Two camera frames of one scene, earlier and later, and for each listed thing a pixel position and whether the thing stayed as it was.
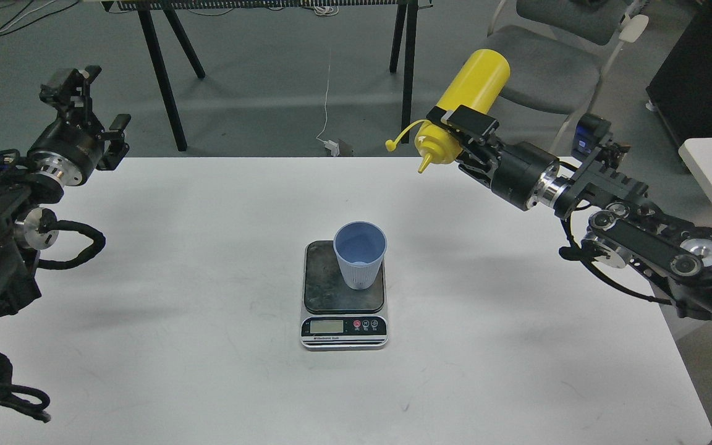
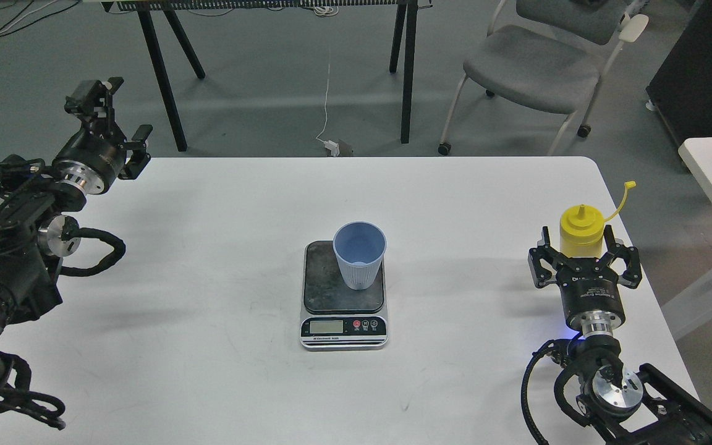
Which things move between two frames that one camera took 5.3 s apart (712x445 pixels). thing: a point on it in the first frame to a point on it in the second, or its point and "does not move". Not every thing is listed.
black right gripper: (528, 175) to (591, 292)
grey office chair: (559, 51) does not move
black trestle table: (165, 8) does not move
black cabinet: (703, 87) does not move
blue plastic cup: (360, 247) does not move
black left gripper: (70, 149) to (94, 159)
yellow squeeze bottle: (480, 86) to (581, 229)
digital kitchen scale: (335, 316) does not move
